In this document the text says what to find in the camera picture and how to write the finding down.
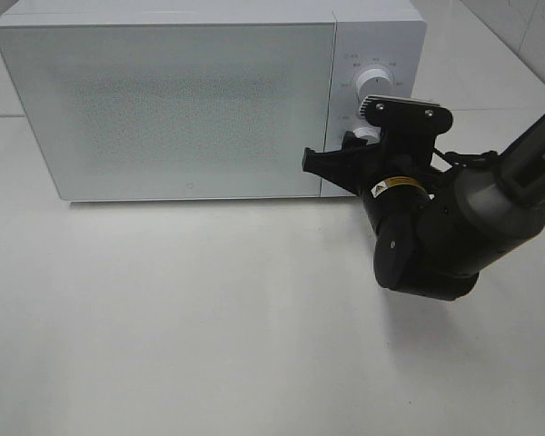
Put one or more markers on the white microwave door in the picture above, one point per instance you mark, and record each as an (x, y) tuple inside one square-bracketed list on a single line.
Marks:
[(128, 113)]

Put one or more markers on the white dial knob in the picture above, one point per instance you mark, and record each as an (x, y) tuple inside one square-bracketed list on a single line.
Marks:
[(368, 133), (374, 80)]

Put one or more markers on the white microwave oven body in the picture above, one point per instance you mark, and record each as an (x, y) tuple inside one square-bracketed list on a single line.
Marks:
[(386, 33)]

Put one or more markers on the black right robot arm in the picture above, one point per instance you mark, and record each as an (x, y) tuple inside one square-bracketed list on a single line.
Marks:
[(436, 230)]

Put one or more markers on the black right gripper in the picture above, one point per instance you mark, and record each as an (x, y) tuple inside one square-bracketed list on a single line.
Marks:
[(365, 169)]

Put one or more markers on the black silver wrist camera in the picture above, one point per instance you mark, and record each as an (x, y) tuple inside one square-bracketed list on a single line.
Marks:
[(405, 115)]

